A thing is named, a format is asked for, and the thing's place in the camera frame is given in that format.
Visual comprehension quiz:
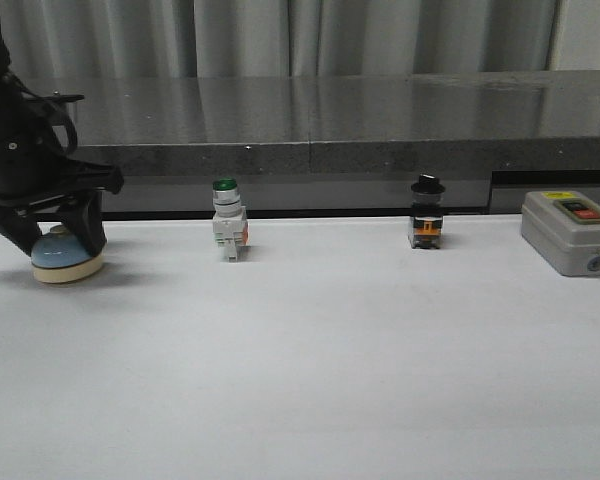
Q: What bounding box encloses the grey stone counter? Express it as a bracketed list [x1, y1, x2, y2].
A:
[28, 71, 600, 219]

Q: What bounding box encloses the blue dome service bell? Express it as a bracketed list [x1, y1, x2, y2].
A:
[30, 224, 104, 284]

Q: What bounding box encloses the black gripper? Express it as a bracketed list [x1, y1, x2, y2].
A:
[0, 92, 124, 256]

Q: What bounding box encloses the grey on-off switch box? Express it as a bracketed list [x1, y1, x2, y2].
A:
[521, 191, 600, 277]

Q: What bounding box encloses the grey curtain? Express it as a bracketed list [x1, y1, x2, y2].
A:
[0, 0, 600, 78]

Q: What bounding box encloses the black selector knob switch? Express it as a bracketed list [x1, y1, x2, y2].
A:
[408, 174, 445, 249]

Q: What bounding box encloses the green pushbutton switch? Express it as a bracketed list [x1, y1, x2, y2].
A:
[212, 178, 248, 261]

